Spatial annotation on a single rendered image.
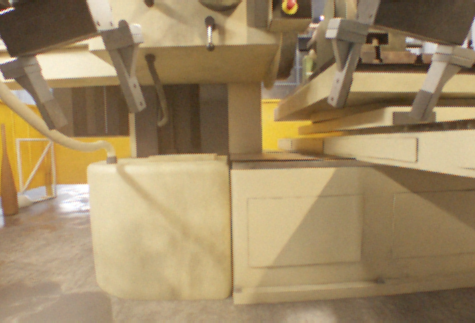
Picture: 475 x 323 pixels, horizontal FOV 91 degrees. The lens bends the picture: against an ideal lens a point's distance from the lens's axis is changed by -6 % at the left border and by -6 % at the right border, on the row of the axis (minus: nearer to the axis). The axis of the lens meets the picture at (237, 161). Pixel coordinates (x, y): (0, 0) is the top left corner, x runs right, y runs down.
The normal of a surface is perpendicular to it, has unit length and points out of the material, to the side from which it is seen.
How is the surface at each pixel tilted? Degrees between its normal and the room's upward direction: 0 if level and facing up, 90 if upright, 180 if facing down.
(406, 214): 90
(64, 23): 113
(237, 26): 90
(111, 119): 90
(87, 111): 90
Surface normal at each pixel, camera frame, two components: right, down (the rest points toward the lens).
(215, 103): 0.03, 0.07
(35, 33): -0.07, 0.47
